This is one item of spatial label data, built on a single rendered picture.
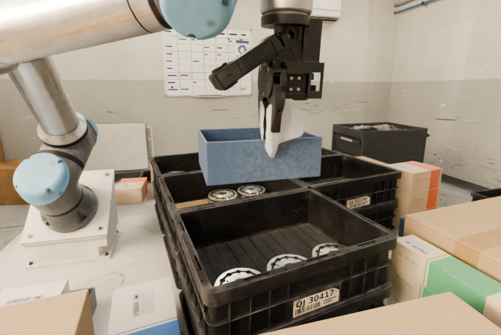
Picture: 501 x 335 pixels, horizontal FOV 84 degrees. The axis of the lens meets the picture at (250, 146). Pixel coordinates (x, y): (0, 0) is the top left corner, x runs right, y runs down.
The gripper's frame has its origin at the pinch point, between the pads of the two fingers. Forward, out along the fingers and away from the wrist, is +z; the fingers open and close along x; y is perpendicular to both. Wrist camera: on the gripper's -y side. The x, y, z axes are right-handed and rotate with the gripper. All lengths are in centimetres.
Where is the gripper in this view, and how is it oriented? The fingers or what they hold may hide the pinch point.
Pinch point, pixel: (267, 149)
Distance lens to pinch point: 45.7
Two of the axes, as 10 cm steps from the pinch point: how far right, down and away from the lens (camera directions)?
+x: -2.4, -2.8, 9.3
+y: 9.7, -0.5, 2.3
